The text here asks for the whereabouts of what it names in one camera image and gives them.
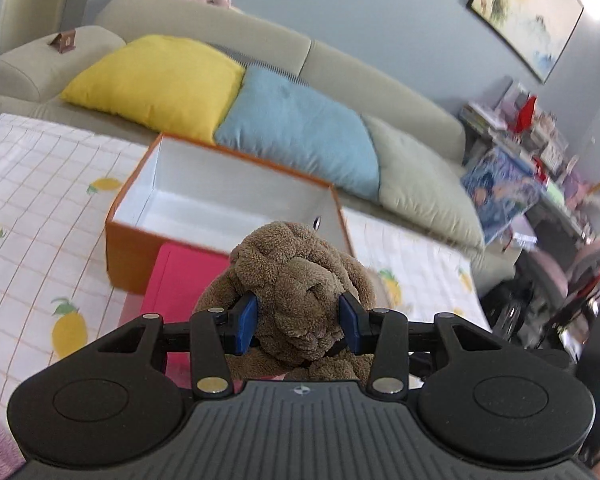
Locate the brown plush toy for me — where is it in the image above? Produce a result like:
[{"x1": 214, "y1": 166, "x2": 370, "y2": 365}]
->
[{"x1": 196, "y1": 221, "x2": 376, "y2": 384}]

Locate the red Wonderlab box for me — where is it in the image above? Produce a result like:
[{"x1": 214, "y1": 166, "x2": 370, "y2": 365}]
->
[{"x1": 119, "y1": 242, "x2": 232, "y2": 391}]

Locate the orange storage box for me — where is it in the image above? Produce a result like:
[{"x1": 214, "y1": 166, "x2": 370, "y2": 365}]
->
[{"x1": 105, "y1": 134, "x2": 353, "y2": 295}]

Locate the beige pillow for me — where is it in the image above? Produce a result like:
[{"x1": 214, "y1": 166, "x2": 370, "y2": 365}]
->
[{"x1": 362, "y1": 115, "x2": 486, "y2": 252}]

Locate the light blue pillow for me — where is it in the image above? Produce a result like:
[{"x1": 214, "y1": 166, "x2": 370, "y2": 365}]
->
[{"x1": 214, "y1": 65, "x2": 379, "y2": 202}]

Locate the yellow pillow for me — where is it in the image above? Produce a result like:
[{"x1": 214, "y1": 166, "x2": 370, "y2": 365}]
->
[{"x1": 60, "y1": 35, "x2": 246, "y2": 145}]

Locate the cluttered side table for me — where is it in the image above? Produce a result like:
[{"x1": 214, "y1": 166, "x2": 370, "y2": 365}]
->
[{"x1": 460, "y1": 80, "x2": 595, "y2": 244}]

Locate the beige sofa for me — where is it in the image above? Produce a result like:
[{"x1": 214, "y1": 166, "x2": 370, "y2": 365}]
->
[{"x1": 0, "y1": 0, "x2": 516, "y2": 286}]

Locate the small brown item on armrest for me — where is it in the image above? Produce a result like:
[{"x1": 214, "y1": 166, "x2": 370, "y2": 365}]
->
[{"x1": 48, "y1": 29, "x2": 76, "y2": 54}]

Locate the landscape painting on wall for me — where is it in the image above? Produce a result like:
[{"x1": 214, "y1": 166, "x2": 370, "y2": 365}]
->
[{"x1": 469, "y1": 0, "x2": 583, "y2": 82}]

